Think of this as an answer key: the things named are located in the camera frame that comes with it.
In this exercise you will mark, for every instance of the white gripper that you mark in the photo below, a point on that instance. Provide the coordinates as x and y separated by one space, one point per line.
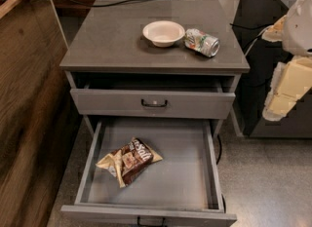
299 29

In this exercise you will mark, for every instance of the black middle drawer handle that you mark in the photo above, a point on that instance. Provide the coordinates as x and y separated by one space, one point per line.
151 222

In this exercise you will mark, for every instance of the wooden panel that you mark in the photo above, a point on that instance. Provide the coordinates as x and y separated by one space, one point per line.
37 117

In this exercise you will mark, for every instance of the white bowl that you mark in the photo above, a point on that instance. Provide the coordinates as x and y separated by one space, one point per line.
163 33

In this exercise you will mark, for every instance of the brown chip bag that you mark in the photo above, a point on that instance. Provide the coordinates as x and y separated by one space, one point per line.
129 161

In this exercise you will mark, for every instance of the grey top drawer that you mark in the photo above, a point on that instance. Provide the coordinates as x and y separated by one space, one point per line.
210 103

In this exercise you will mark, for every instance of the black top drawer handle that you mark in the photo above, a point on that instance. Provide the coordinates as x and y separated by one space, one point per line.
154 104

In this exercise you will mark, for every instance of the crushed soda can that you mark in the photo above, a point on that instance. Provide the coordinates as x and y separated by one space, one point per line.
201 42

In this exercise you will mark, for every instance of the grey open middle drawer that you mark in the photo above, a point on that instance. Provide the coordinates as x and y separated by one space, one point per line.
183 187

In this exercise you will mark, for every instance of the grey drawer cabinet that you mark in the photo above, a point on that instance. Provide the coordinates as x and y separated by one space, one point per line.
110 51

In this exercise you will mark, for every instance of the black drawer handle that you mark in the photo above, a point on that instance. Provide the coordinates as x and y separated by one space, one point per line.
151 222
154 104

